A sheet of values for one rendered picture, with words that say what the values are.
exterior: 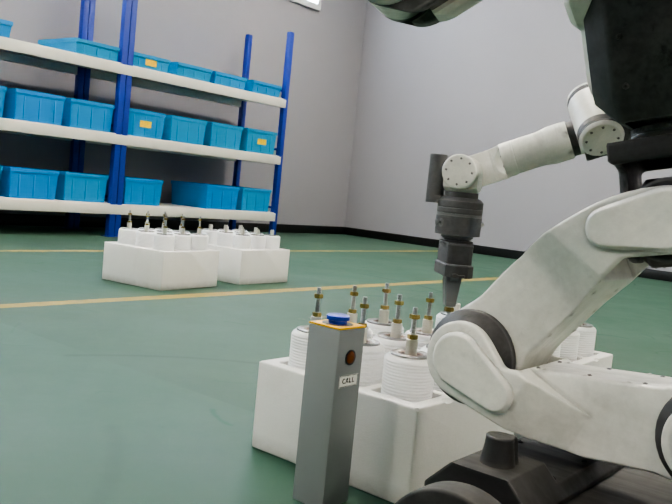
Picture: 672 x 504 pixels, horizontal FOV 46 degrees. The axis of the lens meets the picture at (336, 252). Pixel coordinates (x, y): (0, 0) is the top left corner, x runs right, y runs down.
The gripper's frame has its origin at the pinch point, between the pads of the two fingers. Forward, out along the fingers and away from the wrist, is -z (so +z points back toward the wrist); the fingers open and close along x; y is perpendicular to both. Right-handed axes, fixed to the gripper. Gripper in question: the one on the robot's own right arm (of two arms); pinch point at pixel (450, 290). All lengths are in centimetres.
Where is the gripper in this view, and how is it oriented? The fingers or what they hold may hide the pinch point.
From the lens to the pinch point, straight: 157.6
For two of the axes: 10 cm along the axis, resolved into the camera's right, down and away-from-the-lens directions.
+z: 1.0, -9.9, -0.8
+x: 1.0, 0.9, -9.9
